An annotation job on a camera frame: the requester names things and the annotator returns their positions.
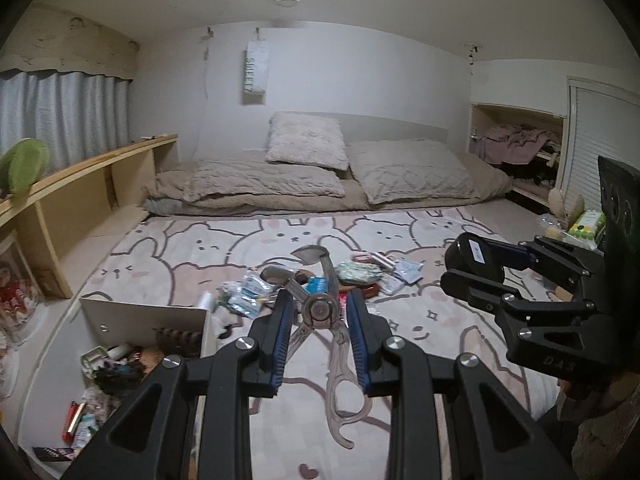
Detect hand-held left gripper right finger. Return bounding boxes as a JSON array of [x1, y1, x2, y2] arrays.
[[346, 290, 576, 480]]

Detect green white tissue pack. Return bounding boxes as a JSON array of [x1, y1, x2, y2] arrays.
[[567, 209, 607, 246]]

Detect red printed bag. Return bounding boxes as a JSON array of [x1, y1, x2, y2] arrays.
[[0, 247, 43, 346]]

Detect blue white packet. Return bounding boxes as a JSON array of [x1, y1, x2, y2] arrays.
[[220, 272, 273, 318]]

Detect beige plush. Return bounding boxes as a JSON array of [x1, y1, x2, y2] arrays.
[[547, 187, 586, 221]]

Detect white sachets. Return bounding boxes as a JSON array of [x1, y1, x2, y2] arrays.
[[392, 258, 423, 283]]

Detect white cardboard box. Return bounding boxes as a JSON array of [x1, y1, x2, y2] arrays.
[[17, 296, 211, 476]]

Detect quilted beige pillow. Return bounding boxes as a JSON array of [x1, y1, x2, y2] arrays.
[[182, 160, 346, 203], [348, 139, 477, 206]]

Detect green plush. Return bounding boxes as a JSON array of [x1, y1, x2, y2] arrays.
[[0, 139, 51, 201]]

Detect wall cubby shelf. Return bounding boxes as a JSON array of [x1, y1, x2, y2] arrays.
[[469, 102, 568, 211]]

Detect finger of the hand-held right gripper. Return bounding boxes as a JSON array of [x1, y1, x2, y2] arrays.
[[484, 236, 603, 288], [440, 268, 598, 331]]

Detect small black box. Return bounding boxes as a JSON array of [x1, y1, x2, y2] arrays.
[[32, 446, 76, 463]]

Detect pile of pinkish clothes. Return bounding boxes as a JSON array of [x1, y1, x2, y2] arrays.
[[475, 125, 563, 166]]

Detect clear-handled scissors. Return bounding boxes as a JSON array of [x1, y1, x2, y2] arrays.
[[260, 245, 373, 450]]

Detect white louvered door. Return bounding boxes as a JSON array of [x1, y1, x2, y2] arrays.
[[557, 76, 640, 211]]

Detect grey headboard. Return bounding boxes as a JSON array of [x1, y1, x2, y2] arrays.
[[330, 114, 448, 146]]

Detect bunny printed blanket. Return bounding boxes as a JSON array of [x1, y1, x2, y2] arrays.
[[77, 210, 566, 480]]

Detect large black round tin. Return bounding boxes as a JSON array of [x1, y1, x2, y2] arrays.
[[444, 232, 506, 286]]

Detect fluffy beige pillow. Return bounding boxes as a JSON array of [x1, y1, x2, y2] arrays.
[[265, 111, 349, 171]]

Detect wooden shelf unit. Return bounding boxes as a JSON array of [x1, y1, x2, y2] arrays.
[[0, 134, 180, 301]]

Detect grey curtain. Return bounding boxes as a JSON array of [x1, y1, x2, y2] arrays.
[[0, 70, 133, 171]]

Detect person's right forearm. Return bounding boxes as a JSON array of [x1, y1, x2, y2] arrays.
[[540, 375, 640, 480]]

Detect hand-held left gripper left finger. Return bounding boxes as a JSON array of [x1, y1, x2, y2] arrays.
[[60, 289, 296, 480]]

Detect floral pouch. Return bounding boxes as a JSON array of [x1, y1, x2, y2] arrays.
[[336, 261, 383, 286]]

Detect red box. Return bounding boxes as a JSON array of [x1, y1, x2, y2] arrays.
[[340, 284, 381, 301]]

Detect brown hair claw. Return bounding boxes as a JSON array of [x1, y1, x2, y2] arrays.
[[152, 327, 203, 361]]

